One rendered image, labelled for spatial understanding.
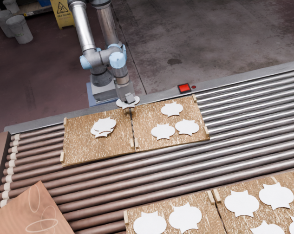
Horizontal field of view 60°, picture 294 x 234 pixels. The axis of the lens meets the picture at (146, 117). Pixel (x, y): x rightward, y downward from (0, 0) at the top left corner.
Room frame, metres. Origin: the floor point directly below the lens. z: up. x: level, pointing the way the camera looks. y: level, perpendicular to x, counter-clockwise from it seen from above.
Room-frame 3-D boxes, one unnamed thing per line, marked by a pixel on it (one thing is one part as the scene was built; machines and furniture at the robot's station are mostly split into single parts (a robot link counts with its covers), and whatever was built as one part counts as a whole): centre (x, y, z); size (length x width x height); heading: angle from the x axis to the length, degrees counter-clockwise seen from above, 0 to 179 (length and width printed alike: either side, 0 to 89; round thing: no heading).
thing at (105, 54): (1.18, 0.12, 1.33); 0.11 x 0.11 x 0.08; 6
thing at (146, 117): (0.99, -0.11, 0.93); 0.41 x 0.35 x 0.02; 89
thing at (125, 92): (1.06, 0.08, 1.17); 0.12 x 0.09 x 0.16; 20
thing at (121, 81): (1.08, 0.09, 1.25); 0.08 x 0.08 x 0.05
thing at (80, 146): (1.00, 0.30, 0.93); 0.41 x 0.35 x 0.02; 91
